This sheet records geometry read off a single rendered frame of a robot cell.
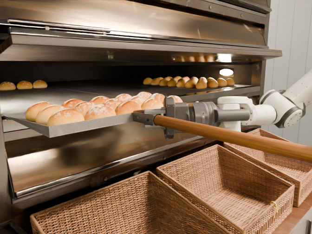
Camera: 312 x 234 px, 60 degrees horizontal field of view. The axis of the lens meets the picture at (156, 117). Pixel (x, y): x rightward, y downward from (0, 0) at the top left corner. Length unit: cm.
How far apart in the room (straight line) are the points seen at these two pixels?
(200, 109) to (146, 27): 57
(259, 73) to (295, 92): 119
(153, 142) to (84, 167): 38
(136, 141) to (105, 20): 53
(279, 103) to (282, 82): 291
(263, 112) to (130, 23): 63
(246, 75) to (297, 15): 178
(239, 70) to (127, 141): 135
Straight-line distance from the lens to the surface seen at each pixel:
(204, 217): 115
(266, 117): 96
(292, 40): 390
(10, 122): 96
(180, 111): 77
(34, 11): 98
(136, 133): 125
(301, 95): 106
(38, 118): 80
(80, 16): 105
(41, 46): 83
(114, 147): 117
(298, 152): 56
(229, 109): 79
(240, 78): 231
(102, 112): 78
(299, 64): 384
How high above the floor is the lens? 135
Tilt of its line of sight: 11 degrees down
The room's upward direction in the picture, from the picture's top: straight up
